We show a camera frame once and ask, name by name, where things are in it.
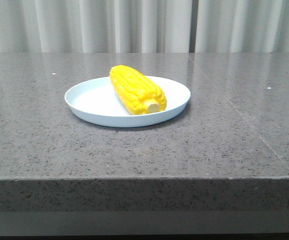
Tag yellow corn cob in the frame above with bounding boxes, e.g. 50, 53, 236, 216
109, 65, 167, 115

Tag light blue round plate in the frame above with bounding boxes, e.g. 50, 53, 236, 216
64, 76, 191, 128

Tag white pleated curtain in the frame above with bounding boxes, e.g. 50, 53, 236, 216
0, 0, 289, 53

